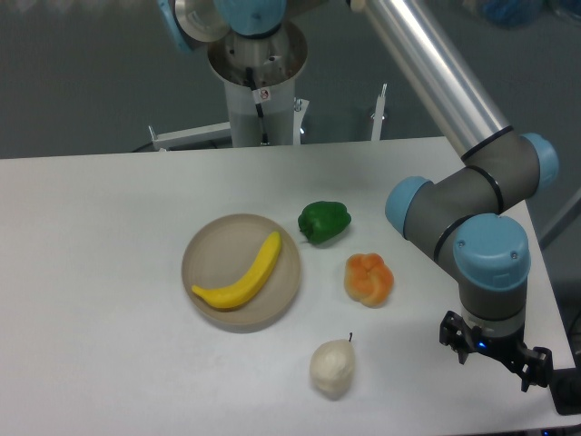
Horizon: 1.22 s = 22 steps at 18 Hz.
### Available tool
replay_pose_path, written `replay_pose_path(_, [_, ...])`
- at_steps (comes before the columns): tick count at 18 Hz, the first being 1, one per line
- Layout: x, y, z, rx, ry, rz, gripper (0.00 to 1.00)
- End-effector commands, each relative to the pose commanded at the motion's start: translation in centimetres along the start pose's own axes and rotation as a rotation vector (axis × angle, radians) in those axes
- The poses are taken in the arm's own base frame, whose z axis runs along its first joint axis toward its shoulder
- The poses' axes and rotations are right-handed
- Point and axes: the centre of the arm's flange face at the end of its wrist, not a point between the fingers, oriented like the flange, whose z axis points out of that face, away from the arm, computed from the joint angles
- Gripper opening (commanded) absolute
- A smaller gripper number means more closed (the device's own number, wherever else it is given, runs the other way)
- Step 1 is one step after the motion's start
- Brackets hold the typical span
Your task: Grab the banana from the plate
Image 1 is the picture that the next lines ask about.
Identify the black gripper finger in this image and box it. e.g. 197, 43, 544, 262
507, 343, 553, 392
439, 311, 472, 364

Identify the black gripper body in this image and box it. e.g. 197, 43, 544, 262
457, 314, 525, 362

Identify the yellow toy banana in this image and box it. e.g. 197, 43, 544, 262
192, 231, 282, 310

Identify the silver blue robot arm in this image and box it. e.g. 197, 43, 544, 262
158, 1, 558, 389

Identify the beige round plate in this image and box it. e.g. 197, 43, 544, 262
182, 213, 301, 332

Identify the black device at table edge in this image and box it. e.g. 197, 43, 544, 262
549, 368, 581, 416

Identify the orange toy bread roll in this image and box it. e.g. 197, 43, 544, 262
344, 253, 394, 308

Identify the white toy pear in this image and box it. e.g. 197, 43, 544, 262
309, 332, 356, 401

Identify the green toy bell pepper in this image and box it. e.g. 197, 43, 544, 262
298, 201, 351, 245

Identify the white upright metal bracket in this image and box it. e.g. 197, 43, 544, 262
370, 83, 388, 141

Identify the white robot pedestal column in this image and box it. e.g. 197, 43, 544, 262
208, 22, 308, 147

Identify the white metal base bracket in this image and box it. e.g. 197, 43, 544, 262
148, 122, 231, 151

